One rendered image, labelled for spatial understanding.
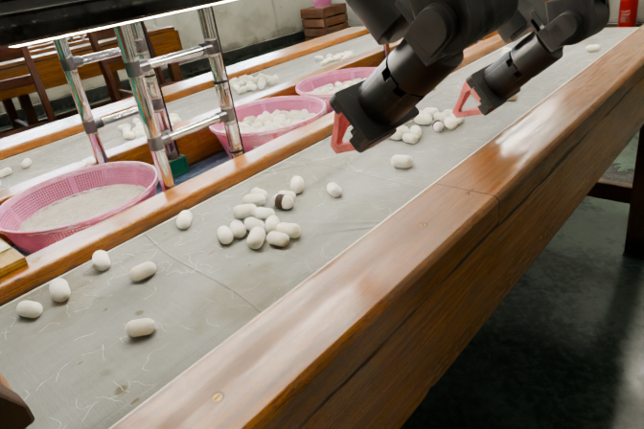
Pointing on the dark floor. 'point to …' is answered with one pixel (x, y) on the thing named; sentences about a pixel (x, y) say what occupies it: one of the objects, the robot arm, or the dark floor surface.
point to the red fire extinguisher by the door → (628, 11)
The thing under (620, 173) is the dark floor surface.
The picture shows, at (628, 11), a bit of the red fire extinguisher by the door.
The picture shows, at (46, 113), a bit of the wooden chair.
